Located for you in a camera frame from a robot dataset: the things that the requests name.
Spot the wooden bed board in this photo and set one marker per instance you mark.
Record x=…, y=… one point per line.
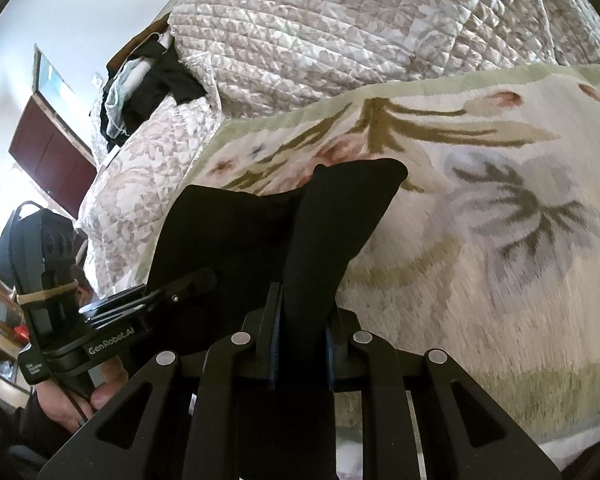
x=140, y=40

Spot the black pants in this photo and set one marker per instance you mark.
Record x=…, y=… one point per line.
x=330, y=220

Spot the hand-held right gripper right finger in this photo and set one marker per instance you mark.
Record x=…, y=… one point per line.
x=332, y=355

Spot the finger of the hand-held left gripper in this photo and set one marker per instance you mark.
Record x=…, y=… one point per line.
x=190, y=282

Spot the framed window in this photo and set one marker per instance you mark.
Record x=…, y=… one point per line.
x=52, y=80

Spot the dark red cabinet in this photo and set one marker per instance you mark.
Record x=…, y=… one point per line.
x=55, y=155

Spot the black garment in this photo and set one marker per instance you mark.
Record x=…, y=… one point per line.
x=165, y=85

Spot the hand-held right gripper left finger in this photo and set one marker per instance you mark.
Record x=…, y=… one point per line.
x=274, y=345

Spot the wooden framed box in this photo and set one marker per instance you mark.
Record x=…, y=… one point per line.
x=0, y=305

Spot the floral blanket with green border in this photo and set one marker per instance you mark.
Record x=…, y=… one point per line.
x=480, y=260

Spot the quilted floral bedspread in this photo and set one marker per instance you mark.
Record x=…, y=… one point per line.
x=330, y=35

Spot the light blue garment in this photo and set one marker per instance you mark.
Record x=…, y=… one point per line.
x=122, y=90

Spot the person's left hand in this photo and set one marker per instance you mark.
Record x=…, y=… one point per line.
x=107, y=385

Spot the person's left forearm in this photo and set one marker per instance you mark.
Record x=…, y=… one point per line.
x=10, y=435

